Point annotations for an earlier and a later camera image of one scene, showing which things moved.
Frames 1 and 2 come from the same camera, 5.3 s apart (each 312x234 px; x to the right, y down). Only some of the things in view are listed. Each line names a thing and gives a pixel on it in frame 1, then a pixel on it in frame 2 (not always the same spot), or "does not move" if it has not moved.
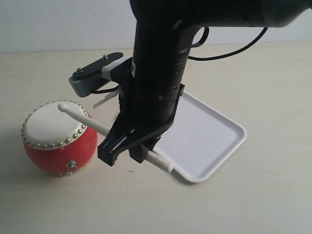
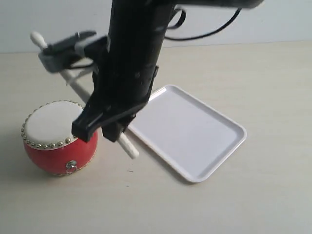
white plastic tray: [200, 139] does not move
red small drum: [55, 143] does not move
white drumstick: [154, 156] → [123, 138]
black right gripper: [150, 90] → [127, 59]
